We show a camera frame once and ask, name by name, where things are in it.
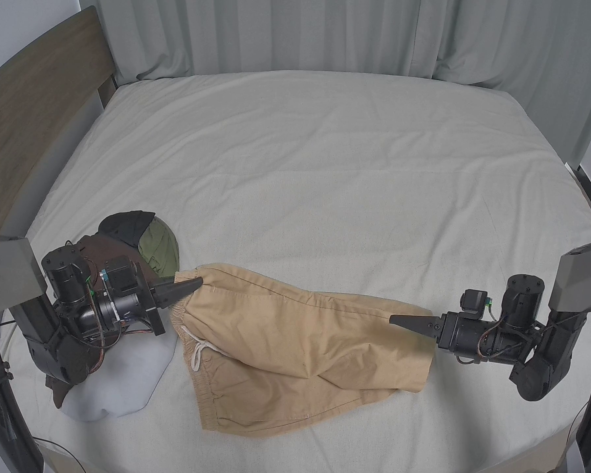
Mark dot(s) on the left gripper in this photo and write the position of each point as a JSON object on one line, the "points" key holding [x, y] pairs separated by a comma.
{"points": [[128, 308]]}

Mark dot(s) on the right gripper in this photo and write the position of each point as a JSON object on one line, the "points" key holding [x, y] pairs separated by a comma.
{"points": [[468, 338]]}

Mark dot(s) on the tan shorts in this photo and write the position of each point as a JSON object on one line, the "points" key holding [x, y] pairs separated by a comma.
{"points": [[285, 343]]}

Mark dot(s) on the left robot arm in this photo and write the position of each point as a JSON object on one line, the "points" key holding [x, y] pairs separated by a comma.
{"points": [[10, 274]]}

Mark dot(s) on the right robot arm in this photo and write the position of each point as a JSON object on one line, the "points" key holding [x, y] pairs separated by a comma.
{"points": [[576, 279]]}

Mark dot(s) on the bed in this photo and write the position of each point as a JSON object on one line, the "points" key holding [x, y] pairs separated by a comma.
{"points": [[325, 165]]}

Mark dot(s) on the olive green garment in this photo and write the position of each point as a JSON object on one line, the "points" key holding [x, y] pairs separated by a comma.
{"points": [[160, 249]]}

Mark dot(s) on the black garment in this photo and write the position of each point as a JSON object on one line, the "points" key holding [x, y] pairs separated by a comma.
{"points": [[125, 224]]}

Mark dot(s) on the dark brown garment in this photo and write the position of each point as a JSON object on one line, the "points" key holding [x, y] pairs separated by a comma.
{"points": [[96, 249]]}

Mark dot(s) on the white garment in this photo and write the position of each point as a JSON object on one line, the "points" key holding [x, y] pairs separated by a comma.
{"points": [[123, 382]]}

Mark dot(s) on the pale green curtain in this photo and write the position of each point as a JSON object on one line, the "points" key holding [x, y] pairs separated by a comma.
{"points": [[251, 17], [522, 42]]}

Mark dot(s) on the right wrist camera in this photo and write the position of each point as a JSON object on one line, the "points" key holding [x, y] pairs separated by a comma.
{"points": [[475, 301]]}

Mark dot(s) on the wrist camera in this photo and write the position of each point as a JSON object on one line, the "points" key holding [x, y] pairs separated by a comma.
{"points": [[475, 301], [120, 274]]}

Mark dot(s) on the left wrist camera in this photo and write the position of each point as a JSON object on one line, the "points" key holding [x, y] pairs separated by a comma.
{"points": [[120, 274]]}

